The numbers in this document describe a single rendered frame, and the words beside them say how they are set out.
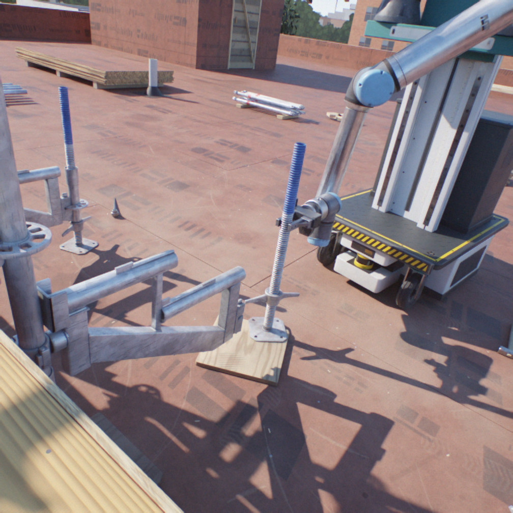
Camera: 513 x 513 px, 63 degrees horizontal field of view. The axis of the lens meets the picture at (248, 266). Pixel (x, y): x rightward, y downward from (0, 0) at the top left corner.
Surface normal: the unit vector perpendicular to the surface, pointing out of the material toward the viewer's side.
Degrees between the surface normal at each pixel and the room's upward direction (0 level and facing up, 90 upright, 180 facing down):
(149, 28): 90
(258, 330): 0
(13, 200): 90
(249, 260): 0
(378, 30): 90
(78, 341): 90
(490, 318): 0
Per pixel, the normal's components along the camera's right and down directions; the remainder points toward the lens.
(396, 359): 0.11, -0.85
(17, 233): 0.73, 0.42
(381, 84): -0.20, 0.55
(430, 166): -0.72, 0.28
